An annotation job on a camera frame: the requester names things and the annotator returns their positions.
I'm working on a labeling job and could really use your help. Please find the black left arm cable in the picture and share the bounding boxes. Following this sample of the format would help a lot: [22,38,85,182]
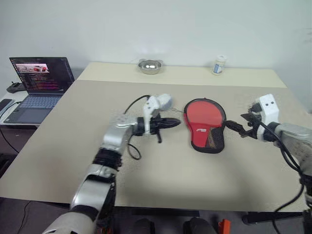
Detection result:
[123,95,150,160]

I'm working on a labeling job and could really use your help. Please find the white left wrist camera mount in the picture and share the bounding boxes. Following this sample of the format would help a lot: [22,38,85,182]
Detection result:
[142,94,175,134]

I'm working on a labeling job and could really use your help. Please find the black controller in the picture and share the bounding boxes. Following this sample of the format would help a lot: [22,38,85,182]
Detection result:
[6,81,25,94]

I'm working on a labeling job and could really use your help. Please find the red black paddle case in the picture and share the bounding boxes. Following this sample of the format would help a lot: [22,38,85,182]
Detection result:
[170,97,226,155]

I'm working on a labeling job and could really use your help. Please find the dark rounded shape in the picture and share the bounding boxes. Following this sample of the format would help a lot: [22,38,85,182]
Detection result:
[182,217,215,234]

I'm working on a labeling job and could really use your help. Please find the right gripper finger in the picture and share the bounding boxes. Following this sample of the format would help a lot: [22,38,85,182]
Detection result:
[240,112,255,123]
[223,120,254,138]

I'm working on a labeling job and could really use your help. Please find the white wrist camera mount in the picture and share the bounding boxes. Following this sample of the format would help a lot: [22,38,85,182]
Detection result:
[254,94,279,142]
[142,94,175,134]

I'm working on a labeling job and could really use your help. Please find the black laptop cable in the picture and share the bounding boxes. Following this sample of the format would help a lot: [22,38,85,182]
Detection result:
[0,101,22,154]

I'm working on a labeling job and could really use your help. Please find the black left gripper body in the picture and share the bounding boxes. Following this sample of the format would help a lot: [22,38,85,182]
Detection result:
[148,117,169,144]

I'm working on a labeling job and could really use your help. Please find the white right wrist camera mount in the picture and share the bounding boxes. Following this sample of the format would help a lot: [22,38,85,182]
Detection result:
[254,94,279,142]

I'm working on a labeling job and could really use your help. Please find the small orange object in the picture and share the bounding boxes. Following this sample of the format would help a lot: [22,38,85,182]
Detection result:
[218,218,232,234]

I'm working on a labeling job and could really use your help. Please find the white plastic bottle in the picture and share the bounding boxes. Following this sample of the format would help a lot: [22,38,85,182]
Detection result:
[211,54,228,76]

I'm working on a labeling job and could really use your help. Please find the small metal bowl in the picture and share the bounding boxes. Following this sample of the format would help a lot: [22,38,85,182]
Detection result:
[137,58,165,75]

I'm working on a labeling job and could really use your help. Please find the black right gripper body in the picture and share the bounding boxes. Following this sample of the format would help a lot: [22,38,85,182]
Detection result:
[248,103,263,139]

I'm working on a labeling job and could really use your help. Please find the open grey laptop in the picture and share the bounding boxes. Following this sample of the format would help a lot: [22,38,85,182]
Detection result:
[3,57,75,124]

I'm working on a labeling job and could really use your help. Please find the black table frame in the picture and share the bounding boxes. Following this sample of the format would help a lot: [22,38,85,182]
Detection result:
[114,206,306,224]

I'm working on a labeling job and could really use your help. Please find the red table tennis paddle case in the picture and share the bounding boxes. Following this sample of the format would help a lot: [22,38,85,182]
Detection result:
[185,100,225,150]

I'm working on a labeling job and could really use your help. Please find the black smartphone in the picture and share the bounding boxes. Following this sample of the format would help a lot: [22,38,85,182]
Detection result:
[0,98,13,112]

